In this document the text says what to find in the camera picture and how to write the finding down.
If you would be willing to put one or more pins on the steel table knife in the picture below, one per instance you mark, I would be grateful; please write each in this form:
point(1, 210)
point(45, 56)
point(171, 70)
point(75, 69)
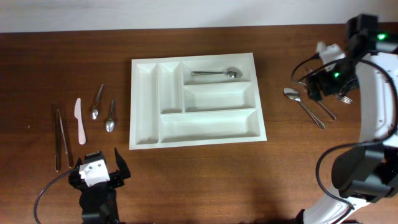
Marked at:
point(57, 141)
point(69, 156)

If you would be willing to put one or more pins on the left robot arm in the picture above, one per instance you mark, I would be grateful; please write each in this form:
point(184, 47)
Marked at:
point(98, 199)

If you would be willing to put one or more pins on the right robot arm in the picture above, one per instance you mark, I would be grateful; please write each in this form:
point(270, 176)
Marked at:
point(366, 171)

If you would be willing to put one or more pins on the steel fork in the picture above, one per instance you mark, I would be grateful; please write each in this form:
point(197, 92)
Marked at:
point(345, 99)
point(308, 70)

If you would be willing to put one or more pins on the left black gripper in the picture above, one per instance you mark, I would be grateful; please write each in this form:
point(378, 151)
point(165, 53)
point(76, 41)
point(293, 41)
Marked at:
point(117, 177)

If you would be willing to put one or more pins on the pink plastic knife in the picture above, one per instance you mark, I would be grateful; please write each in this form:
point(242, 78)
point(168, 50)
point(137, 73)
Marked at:
point(78, 116)

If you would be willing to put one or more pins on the large steel spoon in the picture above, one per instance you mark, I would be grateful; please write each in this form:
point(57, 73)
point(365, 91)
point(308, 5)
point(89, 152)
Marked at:
point(231, 72)
point(292, 94)

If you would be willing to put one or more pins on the white plastic cutlery tray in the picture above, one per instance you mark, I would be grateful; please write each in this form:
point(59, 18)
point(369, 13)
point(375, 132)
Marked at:
point(171, 108)

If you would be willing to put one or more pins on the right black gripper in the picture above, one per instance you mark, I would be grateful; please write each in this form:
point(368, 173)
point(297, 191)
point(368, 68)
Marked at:
point(320, 78)

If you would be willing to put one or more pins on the small steel teaspoon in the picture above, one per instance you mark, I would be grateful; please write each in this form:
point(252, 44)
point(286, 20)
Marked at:
point(95, 108)
point(110, 122)

